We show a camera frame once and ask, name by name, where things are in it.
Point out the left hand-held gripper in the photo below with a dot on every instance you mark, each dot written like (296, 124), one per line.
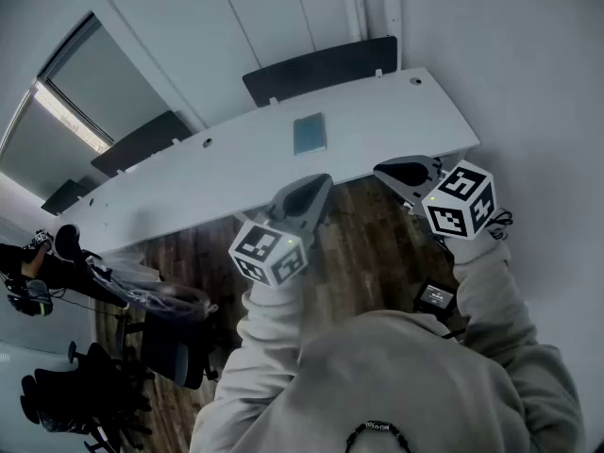
(271, 257)

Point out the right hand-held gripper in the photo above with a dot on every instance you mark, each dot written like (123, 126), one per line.
(467, 196)

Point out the teal notebook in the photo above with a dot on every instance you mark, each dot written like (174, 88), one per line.
(309, 134)

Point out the person's left forearm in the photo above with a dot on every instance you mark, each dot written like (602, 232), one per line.
(264, 328)

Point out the person's right forearm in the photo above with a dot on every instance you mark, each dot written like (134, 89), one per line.
(491, 290)

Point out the black device with screen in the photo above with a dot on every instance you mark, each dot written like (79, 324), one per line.
(435, 297)

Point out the dark desk divider panel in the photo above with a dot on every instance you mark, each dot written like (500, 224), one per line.
(66, 196)
(321, 69)
(141, 142)

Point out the plastic-wrapped office chair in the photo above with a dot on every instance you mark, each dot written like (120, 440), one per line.
(156, 293)

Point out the black office chair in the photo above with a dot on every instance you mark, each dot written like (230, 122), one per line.
(174, 347)
(94, 385)

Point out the person's beige hoodie torso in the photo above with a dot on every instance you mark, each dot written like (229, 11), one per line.
(391, 375)

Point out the grey roller blind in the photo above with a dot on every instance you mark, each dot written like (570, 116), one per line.
(42, 149)
(104, 78)

